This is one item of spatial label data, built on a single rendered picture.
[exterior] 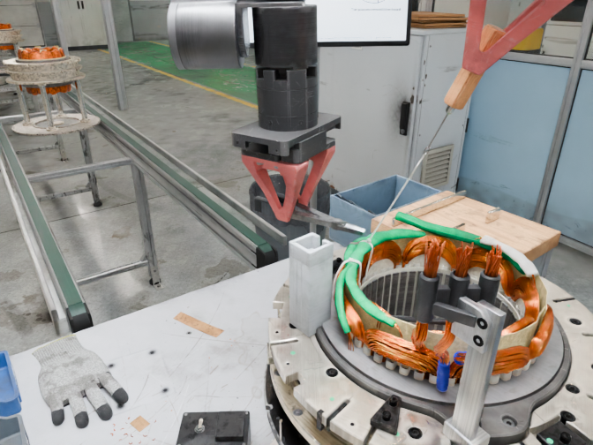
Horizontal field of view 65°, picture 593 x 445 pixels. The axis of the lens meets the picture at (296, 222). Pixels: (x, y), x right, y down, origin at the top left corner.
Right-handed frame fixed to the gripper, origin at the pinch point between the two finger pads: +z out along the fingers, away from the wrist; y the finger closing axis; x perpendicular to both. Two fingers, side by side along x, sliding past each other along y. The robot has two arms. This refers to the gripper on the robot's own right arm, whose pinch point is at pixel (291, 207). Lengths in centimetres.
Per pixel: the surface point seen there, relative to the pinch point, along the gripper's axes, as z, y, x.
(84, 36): 91, -714, -1138
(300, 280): 2.0, 8.2, 6.6
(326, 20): -11, -86, -47
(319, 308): 5.1, 7.4, 8.1
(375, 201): 15.9, -37.5, -7.2
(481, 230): 11.8, -28.3, 13.9
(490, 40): -17.4, 0.2, 17.6
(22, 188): 40, -33, -138
